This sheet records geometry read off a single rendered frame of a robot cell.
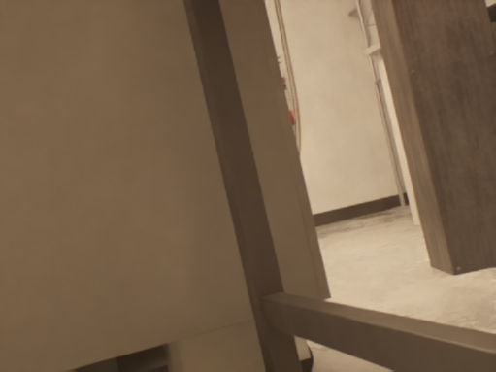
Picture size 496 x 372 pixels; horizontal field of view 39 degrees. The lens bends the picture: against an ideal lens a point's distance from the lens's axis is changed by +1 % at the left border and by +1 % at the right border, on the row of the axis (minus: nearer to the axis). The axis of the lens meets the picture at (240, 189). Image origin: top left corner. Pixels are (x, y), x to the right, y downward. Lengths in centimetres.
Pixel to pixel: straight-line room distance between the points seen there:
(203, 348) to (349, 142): 447
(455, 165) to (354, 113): 377
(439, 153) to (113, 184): 109
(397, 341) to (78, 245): 57
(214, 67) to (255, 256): 26
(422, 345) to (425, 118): 139
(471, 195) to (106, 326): 117
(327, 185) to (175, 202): 447
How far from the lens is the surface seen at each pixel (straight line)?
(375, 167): 568
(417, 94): 193
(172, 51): 110
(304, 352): 119
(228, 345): 125
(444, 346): 55
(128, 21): 111
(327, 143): 554
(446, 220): 193
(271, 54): 114
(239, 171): 95
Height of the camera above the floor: 31
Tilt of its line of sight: 1 degrees up
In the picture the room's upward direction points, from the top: 13 degrees counter-clockwise
